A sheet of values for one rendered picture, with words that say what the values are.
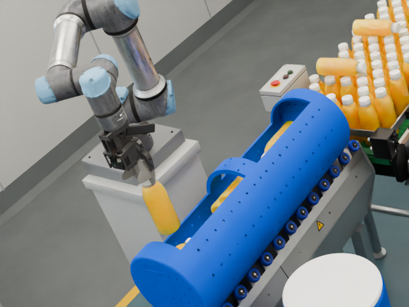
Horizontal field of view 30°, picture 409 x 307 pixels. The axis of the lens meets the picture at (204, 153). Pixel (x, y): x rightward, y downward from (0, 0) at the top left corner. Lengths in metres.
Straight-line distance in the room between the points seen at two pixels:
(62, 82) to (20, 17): 3.17
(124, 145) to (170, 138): 0.73
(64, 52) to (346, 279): 1.00
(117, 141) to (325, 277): 0.70
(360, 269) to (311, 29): 3.97
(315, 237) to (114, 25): 0.96
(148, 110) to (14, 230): 2.60
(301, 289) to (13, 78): 3.36
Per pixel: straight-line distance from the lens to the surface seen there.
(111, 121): 1.95
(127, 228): 2.85
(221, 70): 5.81
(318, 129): 2.54
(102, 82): 1.91
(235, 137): 4.93
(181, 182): 2.73
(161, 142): 2.71
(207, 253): 2.17
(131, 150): 2.00
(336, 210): 2.68
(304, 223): 2.56
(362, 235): 2.95
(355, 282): 2.15
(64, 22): 2.30
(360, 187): 2.78
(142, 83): 2.53
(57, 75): 2.05
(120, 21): 2.35
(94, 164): 2.75
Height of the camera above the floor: 2.52
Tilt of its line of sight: 31 degrees down
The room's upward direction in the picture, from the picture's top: 22 degrees counter-clockwise
